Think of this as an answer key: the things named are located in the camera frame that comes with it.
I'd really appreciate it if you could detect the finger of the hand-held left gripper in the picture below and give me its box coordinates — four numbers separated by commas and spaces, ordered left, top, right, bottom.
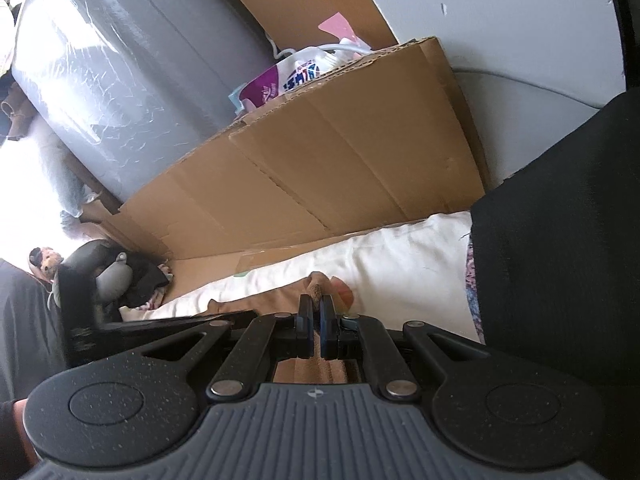
97, 309, 257, 356

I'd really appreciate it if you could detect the flattened cardboard sheet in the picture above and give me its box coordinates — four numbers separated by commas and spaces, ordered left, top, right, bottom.
80, 35, 491, 281

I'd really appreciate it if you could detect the purple white plastic bag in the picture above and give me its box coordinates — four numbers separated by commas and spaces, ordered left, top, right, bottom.
240, 45, 373, 111

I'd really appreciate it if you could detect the black folded garment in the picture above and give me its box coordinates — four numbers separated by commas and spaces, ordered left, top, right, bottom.
470, 91, 640, 480

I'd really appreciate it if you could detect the person's left forearm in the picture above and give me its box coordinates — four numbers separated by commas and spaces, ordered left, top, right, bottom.
12, 399, 38, 463

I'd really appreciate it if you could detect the cream printed bedsheet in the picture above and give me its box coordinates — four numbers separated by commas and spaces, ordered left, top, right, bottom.
120, 210, 486, 346

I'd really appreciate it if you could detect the dark grey pillow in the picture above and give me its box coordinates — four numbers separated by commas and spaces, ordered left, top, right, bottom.
0, 259, 68, 403

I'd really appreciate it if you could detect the grey plastic-wrapped mattress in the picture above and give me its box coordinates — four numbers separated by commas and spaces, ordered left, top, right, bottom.
10, 0, 273, 206

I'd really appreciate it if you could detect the brown plush toy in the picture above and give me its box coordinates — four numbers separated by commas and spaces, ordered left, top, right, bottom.
29, 246, 65, 288

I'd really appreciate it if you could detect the pink paper piece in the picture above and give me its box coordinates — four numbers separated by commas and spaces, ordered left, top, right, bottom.
317, 11, 361, 46

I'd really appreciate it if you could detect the purple plaid cloth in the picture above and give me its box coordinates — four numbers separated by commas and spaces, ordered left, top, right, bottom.
464, 237, 487, 346

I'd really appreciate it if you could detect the brown t-shirt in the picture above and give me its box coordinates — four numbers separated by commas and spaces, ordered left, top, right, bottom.
207, 271, 361, 386

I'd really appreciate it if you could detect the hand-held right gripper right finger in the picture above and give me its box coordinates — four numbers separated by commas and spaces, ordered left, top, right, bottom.
320, 294, 496, 402

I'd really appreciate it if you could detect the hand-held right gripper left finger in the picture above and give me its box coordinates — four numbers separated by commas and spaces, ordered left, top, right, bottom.
141, 294, 316, 402

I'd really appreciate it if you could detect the white plastic-wrapped pillow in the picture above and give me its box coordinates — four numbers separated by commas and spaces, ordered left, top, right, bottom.
0, 120, 101, 256

